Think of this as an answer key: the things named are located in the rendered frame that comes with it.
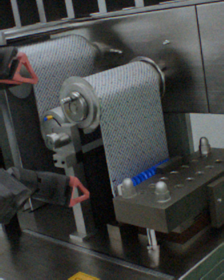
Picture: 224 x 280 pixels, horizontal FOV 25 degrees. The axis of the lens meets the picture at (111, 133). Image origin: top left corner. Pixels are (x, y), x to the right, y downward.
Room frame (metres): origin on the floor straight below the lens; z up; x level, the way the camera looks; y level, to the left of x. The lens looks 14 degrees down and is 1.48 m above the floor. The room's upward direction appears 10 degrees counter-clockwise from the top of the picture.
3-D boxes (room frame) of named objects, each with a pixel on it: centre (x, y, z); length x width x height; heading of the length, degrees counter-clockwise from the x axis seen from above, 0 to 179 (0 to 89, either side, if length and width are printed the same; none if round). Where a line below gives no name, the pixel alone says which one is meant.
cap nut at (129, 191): (1.13, -0.02, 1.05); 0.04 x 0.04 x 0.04
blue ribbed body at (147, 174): (1.25, -0.08, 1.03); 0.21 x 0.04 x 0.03; 134
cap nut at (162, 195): (1.06, -0.09, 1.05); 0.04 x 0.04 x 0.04
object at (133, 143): (1.27, -0.06, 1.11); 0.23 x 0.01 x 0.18; 134
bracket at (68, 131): (1.22, 0.12, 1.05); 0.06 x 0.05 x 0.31; 134
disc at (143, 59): (1.40, -0.12, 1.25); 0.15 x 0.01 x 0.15; 44
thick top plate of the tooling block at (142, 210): (1.21, -0.18, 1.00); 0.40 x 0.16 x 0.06; 134
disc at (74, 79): (1.23, 0.06, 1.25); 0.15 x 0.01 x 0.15; 44
